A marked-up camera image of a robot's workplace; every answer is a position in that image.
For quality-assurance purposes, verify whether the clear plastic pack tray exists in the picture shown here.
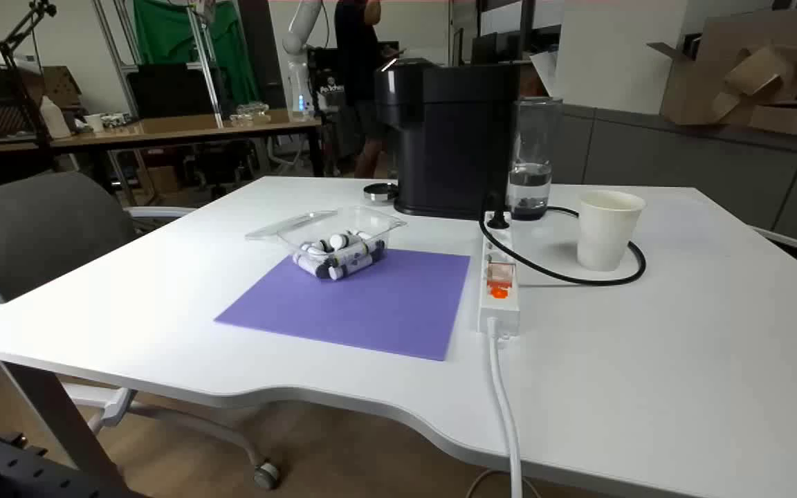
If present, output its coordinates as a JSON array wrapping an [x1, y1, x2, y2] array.
[[287, 218, 410, 285]]

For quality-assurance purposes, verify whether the white bottle red logo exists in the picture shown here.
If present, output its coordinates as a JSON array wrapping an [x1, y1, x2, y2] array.
[[346, 236, 388, 264]]

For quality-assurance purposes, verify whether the white bottle yellow band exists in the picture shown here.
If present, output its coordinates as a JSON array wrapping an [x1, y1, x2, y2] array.
[[324, 251, 383, 282]]

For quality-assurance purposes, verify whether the purple rectangular mat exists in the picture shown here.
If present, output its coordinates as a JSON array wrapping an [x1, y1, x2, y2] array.
[[212, 247, 473, 362]]

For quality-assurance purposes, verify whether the round metal drip tray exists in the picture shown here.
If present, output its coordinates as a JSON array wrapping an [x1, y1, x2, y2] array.
[[363, 181, 404, 209]]

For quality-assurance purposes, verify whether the white bottle green band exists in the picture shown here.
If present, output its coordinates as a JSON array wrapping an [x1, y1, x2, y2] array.
[[314, 232, 357, 258]]

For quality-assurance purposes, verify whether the white bottle dense text label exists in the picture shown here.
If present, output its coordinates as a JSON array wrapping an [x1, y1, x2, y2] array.
[[291, 242, 366, 279]]

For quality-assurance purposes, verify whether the white power strip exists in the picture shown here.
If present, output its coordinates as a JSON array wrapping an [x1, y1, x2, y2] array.
[[475, 225, 522, 340]]

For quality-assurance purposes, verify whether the black coffee machine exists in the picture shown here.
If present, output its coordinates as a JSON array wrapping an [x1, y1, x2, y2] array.
[[378, 56, 522, 221]]

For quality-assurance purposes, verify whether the person in dark clothes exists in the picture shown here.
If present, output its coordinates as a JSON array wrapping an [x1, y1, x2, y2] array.
[[331, 0, 393, 181]]

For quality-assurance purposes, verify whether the white paper cup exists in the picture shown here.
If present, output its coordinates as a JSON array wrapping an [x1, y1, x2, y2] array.
[[574, 188, 646, 274]]

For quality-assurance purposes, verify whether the wooden background desk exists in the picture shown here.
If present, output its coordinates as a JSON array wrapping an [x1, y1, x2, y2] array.
[[0, 108, 327, 181]]

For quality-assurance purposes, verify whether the grey low cabinet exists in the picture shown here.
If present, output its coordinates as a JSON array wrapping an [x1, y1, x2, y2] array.
[[551, 99, 797, 254]]

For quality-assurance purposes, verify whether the green cloth backdrop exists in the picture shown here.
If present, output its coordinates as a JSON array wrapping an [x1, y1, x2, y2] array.
[[130, 0, 262, 112]]

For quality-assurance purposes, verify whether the grey office chair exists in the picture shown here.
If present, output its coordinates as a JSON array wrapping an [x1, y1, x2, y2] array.
[[0, 168, 285, 494]]

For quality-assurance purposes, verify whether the open cardboard box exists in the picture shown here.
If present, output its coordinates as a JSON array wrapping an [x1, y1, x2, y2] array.
[[646, 7, 797, 134]]

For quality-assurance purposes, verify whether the black boom stand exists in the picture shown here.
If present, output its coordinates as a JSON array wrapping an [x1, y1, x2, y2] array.
[[0, 0, 60, 173]]

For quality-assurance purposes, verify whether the black perforated board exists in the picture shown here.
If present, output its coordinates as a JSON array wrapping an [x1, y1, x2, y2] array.
[[0, 426, 126, 498]]

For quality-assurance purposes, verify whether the black power cable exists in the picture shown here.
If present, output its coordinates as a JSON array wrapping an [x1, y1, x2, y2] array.
[[479, 203, 649, 289]]

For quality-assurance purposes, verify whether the white power cable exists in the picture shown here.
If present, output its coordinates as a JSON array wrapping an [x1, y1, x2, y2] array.
[[480, 330, 529, 498]]

